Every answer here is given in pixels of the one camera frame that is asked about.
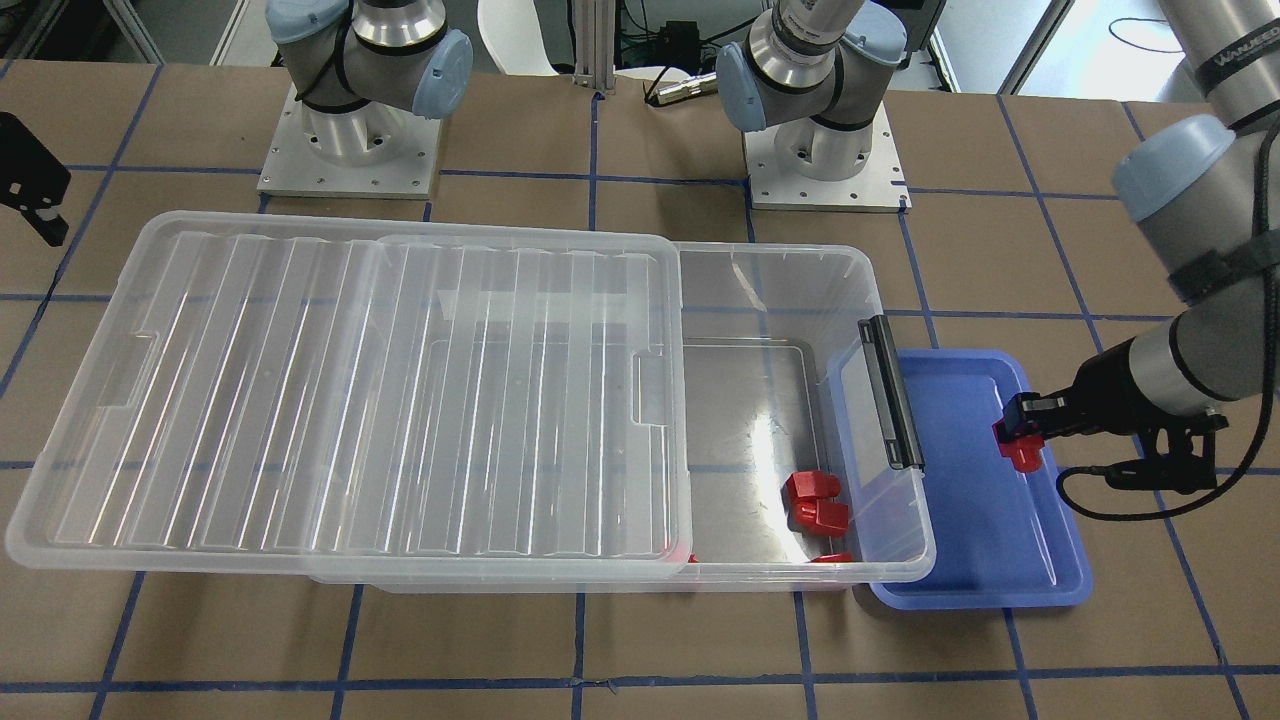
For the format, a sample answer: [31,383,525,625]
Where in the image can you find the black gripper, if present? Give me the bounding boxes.
[996,340,1167,451]

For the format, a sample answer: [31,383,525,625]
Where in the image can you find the red block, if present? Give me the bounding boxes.
[783,470,841,505]
[992,420,1046,474]
[791,498,851,538]

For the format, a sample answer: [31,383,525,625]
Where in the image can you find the clear plastic box lid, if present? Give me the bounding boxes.
[5,211,692,585]

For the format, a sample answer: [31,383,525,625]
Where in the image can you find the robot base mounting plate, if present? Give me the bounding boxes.
[742,106,913,213]

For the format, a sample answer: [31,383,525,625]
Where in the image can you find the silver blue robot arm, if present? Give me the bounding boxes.
[716,1,1277,448]

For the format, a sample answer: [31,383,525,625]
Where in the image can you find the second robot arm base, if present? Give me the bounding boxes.
[257,1,474,200]

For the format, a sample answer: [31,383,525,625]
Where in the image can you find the blue plastic tray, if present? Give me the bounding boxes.
[872,348,1093,611]

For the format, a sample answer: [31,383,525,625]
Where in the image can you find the clear plastic storage box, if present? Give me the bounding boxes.
[369,242,936,594]

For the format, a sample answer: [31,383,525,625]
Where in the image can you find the white plastic chair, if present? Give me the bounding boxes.
[476,1,573,77]

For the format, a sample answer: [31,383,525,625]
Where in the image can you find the black box latch handle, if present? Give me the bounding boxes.
[858,314,925,471]

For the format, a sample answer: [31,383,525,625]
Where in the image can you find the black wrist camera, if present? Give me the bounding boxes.
[1103,411,1229,495]

